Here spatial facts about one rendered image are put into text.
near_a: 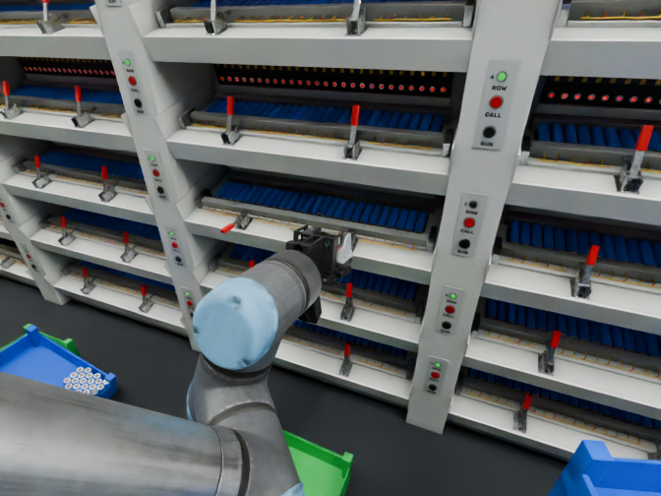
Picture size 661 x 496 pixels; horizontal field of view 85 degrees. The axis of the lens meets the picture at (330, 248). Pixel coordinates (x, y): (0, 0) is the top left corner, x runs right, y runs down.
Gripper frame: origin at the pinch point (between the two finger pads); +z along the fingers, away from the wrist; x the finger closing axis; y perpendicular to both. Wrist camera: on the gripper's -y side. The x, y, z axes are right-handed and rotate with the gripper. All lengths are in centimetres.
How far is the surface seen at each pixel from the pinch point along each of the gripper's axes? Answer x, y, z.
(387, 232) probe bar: -7.4, 3.4, 8.9
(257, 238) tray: 21.8, -2.6, 5.5
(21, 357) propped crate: 88, -47, -11
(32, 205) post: 113, -10, 13
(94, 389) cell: 61, -48, -10
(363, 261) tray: -3.9, -2.7, 5.5
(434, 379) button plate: -22.7, -30.2, 11.5
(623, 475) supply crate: -41, -7, -28
